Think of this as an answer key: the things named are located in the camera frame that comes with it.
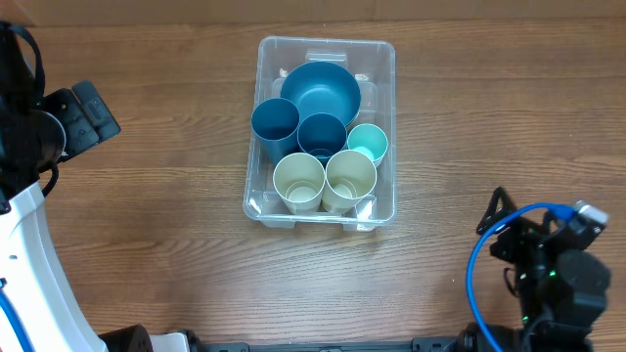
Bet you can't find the small mint green cup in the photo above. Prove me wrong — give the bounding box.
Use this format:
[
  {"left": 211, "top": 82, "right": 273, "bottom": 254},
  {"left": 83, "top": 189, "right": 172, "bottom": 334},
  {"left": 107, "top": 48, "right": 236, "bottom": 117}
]
[{"left": 347, "top": 123, "right": 389, "bottom": 167}]

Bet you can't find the tall beige cup front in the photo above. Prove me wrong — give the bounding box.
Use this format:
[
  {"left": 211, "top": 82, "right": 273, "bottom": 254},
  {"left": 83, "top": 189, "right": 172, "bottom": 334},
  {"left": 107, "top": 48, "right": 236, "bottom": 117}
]
[{"left": 322, "top": 150, "right": 378, "bottom": 214}]

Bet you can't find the tall beige cup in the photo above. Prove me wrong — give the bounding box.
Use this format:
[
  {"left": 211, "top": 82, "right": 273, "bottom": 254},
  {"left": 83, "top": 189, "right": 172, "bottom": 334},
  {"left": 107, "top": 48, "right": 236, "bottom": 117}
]
[
  {"left": 322, "top": 150, "right": 378, "bottom": 214},
  {"left": 273, "top": 153, "right": 326, "bottom": 214}
]

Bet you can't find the tall navy cup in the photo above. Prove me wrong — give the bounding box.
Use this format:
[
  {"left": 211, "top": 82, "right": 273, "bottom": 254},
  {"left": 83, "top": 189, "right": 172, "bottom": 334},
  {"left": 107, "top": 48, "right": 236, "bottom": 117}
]
[
  {"left": 297, "top": 112, "right": 347, "bottom": 166},
  {"left": 250, "top": 98, "right": 299, "bottom": 165}
]

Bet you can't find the tall navy cup front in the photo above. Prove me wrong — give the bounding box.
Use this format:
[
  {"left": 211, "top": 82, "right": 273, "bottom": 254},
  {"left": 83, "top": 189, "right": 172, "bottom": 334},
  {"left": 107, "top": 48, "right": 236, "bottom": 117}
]
[{"left": 250, "top": 98, "right": 299, "bottom": 165}]

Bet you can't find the dark blue bowl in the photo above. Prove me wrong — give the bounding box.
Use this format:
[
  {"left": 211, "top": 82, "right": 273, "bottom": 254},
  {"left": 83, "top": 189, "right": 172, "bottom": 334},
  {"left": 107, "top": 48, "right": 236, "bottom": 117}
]
[{"left": 280, "top": 62, "right": 362, "bottom": 126}]

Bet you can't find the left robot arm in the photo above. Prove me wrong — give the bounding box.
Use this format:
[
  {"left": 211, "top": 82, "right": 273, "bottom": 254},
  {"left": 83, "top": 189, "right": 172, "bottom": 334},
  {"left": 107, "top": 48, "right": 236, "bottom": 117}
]
[{"left": 1, "top": 22, "right": 200, "bottom": 351}]

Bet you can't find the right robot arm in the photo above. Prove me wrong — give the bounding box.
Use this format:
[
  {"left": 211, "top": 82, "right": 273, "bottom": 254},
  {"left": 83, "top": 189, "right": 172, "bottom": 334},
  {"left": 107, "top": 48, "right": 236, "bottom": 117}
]
[{"left": 455, "top": 187, "right": 611, "bottom": 351}]

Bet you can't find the clear plastic storage bin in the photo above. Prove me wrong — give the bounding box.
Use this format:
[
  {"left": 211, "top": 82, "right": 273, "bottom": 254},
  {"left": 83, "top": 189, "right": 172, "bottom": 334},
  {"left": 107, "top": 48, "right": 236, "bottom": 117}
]
[{"left": 243, "top": 35, "right": 398, "bottom": 232}]

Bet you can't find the right blue cable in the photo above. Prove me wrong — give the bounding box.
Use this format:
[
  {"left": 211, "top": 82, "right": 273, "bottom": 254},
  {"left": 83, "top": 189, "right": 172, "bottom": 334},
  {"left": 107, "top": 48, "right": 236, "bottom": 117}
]
[{"left": 465, "top": 201, "right": 576, "bottom": 352}]

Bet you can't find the blue cable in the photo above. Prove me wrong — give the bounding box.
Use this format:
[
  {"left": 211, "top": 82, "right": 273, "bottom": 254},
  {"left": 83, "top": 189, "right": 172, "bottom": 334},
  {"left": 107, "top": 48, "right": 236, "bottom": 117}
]
[
  {"left": 0, "top": 290, "right": 35, "bottom": 352},
  {"left": 465, "top": 201, "right": 576, "bottom": 352}
]

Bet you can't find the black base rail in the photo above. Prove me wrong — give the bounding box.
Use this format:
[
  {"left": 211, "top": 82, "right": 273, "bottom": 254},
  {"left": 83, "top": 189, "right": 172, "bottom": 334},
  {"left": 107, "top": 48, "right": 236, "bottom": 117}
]
[{"left": 188, "top": 332, "right": 460, "bottom": 352}]

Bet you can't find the left blue cable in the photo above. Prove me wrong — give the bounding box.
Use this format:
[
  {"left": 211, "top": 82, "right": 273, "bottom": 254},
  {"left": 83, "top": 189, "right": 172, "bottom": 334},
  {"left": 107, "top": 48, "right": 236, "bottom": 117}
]
[{"left": 0, "top": 290, "right": 35, "bottom": 352}]

